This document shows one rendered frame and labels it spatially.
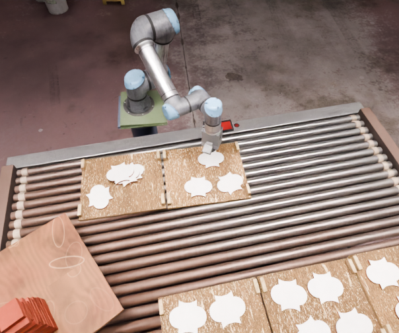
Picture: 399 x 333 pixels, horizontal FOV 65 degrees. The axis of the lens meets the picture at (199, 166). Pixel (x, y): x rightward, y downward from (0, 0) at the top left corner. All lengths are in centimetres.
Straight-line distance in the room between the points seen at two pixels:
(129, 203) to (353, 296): 105
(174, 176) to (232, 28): 303
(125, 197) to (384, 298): 120
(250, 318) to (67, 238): 81
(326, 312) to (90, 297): 91
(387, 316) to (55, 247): 135
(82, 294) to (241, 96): 257
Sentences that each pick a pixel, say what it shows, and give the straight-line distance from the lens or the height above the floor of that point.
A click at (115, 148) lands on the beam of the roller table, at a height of 92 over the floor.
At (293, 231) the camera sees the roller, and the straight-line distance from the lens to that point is 153.
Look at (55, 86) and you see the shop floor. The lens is 378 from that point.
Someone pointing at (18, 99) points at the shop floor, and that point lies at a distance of 381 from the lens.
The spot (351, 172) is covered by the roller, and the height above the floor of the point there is 92.
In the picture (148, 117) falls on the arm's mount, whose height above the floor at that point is 90.
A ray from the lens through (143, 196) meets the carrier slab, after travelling 155.
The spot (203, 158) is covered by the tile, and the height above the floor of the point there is 95.
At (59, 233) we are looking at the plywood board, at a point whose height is 104.
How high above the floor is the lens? 227
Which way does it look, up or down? 56 degrees down
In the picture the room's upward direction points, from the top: straight up
